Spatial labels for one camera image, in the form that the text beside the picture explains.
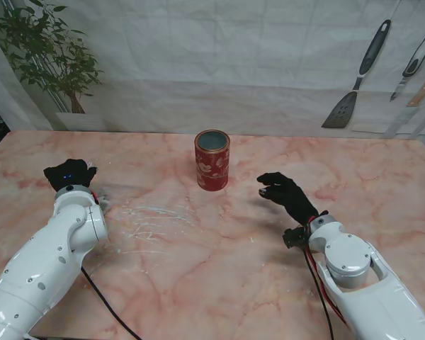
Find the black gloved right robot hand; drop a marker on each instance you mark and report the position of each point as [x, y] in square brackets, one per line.
[292, 198]

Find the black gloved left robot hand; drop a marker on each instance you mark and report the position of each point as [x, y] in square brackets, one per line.
[71, 173]

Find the clear plastic bag of tea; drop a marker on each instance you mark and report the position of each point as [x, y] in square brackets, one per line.
[104, 203]

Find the red floral tea tin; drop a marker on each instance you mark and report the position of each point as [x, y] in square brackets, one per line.
[212, 170]

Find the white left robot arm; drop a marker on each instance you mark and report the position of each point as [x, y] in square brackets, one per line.
[49, 255]

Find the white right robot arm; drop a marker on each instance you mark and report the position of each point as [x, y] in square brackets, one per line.
[361, 290]

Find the black slotted spatula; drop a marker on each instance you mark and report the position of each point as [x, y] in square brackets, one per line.
[340, 113]

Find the green leafy potted plant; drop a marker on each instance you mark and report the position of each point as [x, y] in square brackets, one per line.
[49, 56]

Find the white printed backdrop cloth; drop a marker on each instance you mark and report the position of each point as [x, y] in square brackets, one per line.
[212, 53]

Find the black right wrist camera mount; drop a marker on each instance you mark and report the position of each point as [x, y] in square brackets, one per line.
[294, 238]

